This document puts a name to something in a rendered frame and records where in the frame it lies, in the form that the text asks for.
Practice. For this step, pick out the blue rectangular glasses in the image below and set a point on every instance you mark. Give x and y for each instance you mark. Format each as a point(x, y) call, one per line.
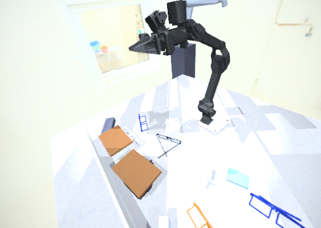
point(265, 207)

